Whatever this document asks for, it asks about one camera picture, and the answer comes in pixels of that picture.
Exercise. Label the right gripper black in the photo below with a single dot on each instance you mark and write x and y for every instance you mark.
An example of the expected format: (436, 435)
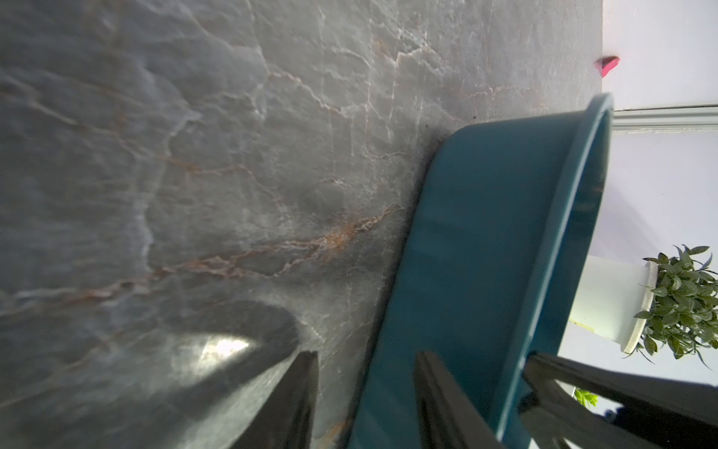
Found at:
(651, 412)

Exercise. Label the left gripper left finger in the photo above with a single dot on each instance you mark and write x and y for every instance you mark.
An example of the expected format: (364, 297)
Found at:
(286, 418)

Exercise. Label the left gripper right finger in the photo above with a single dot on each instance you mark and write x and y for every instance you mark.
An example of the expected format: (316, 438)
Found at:
(446, 417)

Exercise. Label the teal plastic storage box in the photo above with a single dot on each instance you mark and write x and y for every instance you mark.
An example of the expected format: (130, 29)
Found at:
(490, 269)

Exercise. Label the small potted succulent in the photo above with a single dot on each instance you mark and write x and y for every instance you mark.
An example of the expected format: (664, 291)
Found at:
(586, 398)

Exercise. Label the large potted green plant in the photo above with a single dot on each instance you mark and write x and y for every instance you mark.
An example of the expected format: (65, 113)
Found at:
(666, 302)

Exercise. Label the pink object at wall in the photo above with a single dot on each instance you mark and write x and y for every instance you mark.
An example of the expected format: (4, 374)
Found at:
(606, 64)

